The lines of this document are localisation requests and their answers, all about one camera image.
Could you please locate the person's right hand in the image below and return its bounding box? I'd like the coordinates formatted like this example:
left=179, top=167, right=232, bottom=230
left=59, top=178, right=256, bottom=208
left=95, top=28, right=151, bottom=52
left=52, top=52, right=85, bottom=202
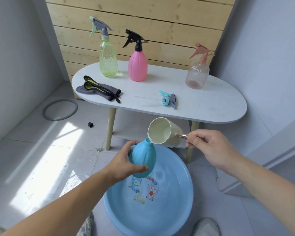
left=186, top=129, right=243, bottom=174

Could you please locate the person's left hand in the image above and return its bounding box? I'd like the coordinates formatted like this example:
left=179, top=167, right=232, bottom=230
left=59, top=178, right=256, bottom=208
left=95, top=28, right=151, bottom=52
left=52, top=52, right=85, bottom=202
left=104, top=140, right=149, bottom=187

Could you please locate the blue spray bottle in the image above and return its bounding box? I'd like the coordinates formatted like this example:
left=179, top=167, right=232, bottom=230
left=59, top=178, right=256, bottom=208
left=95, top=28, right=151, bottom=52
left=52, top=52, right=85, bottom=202
left=128, top=138, right=157, bottom=179

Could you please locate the beige cup with metal handle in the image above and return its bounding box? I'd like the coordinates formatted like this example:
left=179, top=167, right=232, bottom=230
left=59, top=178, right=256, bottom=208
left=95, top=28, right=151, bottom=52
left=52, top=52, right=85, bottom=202
left=147, top=117, right=188, bottom=148

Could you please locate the blue grey spray nozzle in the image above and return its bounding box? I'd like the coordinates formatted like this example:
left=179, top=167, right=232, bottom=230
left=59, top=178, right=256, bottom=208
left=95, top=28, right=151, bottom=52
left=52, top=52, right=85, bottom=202
left=134, top=89, right=177, bottom=110

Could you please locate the clear ribbed spray bottle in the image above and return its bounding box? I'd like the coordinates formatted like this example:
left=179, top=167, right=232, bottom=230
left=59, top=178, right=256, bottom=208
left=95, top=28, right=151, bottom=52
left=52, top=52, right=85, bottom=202
left=185, top=62, right=210, bottom=90

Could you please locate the orange spray head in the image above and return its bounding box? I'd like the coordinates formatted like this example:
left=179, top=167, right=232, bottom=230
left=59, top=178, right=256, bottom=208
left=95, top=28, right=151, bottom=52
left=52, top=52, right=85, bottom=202
left=188, top=42, right=216, bottom=65

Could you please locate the pink spray bottle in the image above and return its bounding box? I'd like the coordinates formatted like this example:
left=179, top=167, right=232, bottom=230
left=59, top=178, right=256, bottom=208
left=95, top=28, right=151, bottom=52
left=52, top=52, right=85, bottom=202
left=128, top=50, right=148, bottom=82

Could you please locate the green clear spray bottle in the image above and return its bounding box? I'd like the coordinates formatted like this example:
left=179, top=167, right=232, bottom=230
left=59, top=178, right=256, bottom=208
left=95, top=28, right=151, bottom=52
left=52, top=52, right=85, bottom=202
left=99, top=40, right=119, bottom=78

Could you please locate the black spray nozzle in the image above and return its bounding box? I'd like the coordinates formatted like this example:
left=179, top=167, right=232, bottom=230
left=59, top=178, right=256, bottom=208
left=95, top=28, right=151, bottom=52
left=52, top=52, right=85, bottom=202
left=122, top=29, right=149, bottom=52

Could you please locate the green grey spray nozzle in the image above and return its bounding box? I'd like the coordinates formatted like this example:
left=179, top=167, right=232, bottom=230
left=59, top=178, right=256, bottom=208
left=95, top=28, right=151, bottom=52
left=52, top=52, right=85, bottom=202
left=89, top=16, right=113, bottom=42

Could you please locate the person's left forearm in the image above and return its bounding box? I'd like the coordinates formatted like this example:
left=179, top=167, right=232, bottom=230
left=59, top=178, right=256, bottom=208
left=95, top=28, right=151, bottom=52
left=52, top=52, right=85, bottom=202
left=0, top=170, right=113, bottom=236

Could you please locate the person's right forearm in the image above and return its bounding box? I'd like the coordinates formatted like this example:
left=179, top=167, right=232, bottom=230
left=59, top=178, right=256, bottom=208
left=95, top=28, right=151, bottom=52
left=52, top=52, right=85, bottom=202
left=227, top=154, right=295, bottom=236

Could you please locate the person's left white shoe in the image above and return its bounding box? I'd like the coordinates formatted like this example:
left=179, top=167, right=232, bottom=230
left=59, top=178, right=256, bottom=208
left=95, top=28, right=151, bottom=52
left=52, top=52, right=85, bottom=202
left=76, top=212, right=94, bottom=236

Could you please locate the person's white shoe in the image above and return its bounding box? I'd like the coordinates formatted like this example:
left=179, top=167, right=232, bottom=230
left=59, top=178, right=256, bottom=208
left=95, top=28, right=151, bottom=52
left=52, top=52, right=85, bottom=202
left=76, top=212, right=94, bottom=236
left=191, top=217, right=221, bottom=236

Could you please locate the person's right white shoe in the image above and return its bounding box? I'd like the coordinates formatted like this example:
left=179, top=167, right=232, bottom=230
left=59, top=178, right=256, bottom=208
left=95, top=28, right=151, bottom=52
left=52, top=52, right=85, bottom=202
left=191, top=217, right=221, bottom=236

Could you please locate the white oval table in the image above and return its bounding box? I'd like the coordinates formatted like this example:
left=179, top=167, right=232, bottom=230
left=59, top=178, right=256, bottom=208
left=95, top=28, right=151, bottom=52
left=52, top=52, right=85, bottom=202
left=71, top=60, right=248, bottom=164

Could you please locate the blue plastic basin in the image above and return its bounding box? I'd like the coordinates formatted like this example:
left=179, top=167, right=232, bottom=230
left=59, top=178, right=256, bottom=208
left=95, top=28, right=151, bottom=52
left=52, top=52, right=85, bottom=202
left=103, top=144, right=194, bottom=236

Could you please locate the grey cloth with black trim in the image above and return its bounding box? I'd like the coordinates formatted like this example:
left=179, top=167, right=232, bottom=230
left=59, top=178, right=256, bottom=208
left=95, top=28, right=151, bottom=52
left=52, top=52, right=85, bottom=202
left=75, top=75, right=122, bottom=104

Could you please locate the grey rubber ring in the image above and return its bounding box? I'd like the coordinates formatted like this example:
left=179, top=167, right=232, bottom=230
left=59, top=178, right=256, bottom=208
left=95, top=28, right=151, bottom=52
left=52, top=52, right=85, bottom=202
left=42, top=99, right=79, bottom=121

